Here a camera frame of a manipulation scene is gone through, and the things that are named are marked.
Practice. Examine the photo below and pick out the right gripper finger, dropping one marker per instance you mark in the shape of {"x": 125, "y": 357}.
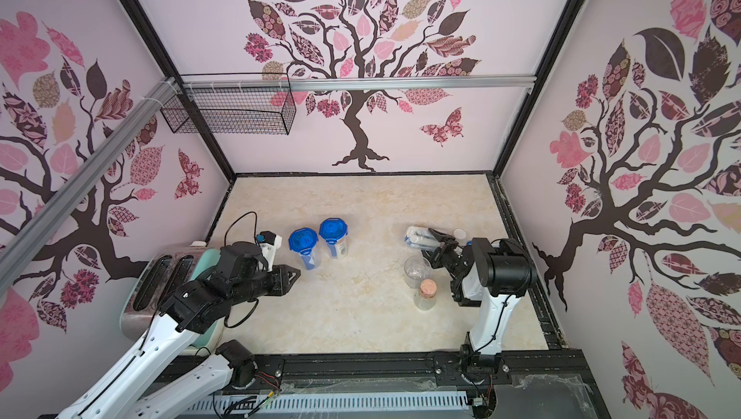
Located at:
{"x": 440, "y": 239}
{"x": 436, "y": 258}

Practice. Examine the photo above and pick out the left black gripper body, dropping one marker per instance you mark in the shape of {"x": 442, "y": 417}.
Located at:
{"x": 272, "y": 283}

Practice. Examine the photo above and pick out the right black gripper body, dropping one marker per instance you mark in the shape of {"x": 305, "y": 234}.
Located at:
{"x": 447, "y": 251}

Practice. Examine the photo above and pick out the small white round cap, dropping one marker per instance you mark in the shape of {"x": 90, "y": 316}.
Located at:
{"x": 460, "y": 234}

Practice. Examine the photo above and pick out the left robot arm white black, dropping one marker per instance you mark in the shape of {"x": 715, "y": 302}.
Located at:
{"x": 244, "y": 272}

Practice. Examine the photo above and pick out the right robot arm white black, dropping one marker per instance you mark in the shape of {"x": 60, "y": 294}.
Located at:
{"x": 490, "y": 275}

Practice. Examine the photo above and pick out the clear drinking glass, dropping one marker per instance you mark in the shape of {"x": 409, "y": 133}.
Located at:
{"x": 416, "y": 269}

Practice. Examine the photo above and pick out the small corked glass jar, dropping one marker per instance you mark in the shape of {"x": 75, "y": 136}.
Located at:
{"x": 426, "y": 293}

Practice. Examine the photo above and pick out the mint green silver toaster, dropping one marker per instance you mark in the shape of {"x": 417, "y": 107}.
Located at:
{"x": 170, "y": 268}

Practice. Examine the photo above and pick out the white slotted cable duct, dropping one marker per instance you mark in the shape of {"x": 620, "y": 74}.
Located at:
{"x": 429, "y": 404}

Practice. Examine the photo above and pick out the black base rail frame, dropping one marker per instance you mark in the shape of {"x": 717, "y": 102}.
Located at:
{"x": 518, "y": 384}

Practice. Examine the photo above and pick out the black wire basket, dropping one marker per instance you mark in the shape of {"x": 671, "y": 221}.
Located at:
{"x": 234, "y": 104}

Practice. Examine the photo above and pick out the back aluminium rail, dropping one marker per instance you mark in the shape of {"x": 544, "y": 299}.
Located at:
{"x": 348, "y": 84}

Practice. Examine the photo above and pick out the aluminium rail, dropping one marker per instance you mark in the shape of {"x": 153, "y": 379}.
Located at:
{"x": 32, "y": 238}
{"x": 348, "y": 84}

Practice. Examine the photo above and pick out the left aluminium rail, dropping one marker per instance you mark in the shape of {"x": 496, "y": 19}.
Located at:
{"x": 32, "y": 238}

